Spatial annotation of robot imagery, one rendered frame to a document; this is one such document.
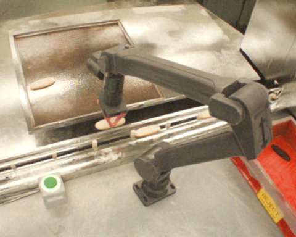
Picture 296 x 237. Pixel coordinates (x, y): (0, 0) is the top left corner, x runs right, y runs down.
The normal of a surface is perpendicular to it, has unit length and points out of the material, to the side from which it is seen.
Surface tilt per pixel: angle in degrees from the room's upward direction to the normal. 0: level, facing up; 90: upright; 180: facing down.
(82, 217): 0
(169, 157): 84
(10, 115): 0
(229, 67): 10
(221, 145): 91
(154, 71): 87
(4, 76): 0
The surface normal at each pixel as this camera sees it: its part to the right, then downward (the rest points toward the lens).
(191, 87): -0.72, 0.38
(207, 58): 0.20, -0.57
